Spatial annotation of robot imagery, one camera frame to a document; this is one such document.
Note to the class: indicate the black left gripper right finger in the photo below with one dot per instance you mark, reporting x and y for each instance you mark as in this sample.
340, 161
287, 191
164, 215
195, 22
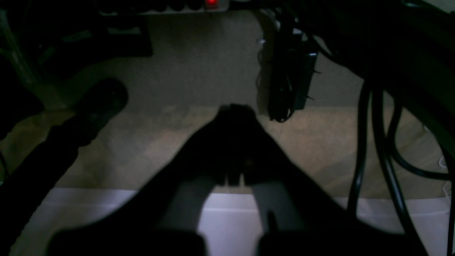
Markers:
298, 217

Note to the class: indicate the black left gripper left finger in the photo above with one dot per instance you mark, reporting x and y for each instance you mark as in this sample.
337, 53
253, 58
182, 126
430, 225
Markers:
162, 218

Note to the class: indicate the black power adapter box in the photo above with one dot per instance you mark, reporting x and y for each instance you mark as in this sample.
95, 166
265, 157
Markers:
293, 65

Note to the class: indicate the white power strip red switch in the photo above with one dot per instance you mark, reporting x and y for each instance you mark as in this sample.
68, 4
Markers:
159, 7

